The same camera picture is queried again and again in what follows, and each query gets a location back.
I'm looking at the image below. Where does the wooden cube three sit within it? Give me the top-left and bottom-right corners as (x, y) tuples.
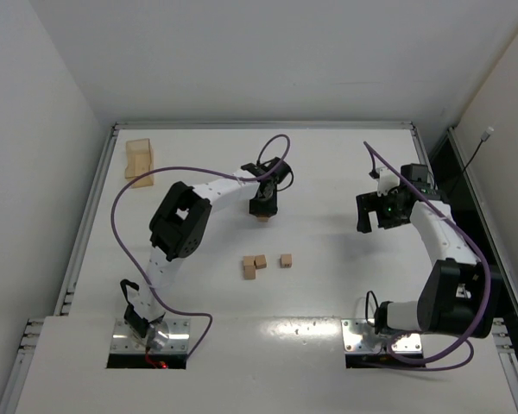
(254, 254), (268, 269)

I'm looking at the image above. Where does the wooden cube two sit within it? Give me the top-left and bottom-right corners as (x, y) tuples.
(243, 256), (256, 267)

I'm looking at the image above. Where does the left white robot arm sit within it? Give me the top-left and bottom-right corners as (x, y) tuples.
(110, 157), (294, 339)

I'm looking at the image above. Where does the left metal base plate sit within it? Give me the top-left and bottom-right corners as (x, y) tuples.
(110, 319), (190, 355)

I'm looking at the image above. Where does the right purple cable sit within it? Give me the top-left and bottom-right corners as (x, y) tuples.
(363, 141), (491, 372)

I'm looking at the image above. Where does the wooden cube four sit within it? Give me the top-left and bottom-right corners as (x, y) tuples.
(280, 254), (293, 268)

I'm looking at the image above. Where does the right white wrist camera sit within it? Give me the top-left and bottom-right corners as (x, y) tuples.
(369, 166), (400, 197)

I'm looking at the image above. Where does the metal base plate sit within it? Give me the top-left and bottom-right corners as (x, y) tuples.
(110, 319), (190, 355)
(341, 318), (423, 357)

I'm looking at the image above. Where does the wooden block box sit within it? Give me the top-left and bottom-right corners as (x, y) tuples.
(124, 139), (154, 181)

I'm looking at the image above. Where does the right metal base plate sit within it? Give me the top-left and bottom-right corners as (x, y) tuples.
(341, 318), (423, 357)

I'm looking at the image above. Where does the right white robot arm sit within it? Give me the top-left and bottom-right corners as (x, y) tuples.
(357, 164), (502, 338)

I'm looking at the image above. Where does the black wall cable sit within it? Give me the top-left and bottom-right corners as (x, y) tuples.
(451, 126), (496, 191)

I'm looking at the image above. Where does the wooden cube five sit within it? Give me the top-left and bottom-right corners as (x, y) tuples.
(243, 265), (256, 280)

